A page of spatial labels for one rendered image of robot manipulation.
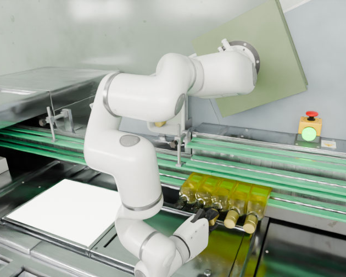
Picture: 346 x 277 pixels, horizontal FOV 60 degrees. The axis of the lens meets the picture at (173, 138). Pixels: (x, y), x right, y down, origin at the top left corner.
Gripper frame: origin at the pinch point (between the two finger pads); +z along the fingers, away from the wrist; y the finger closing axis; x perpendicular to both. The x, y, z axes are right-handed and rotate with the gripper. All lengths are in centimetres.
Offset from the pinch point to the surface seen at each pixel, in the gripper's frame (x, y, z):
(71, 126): 87, 8, 8
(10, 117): 105, 14, -12
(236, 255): -7.6, -11.9, 3.6
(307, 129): -12.9, 20.9, 36.8
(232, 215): -4.7, 1.6, 4.1
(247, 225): -10.3, 1.0, 3.5
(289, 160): -12.1, 13.9, 25.5
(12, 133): 115, 3, -10
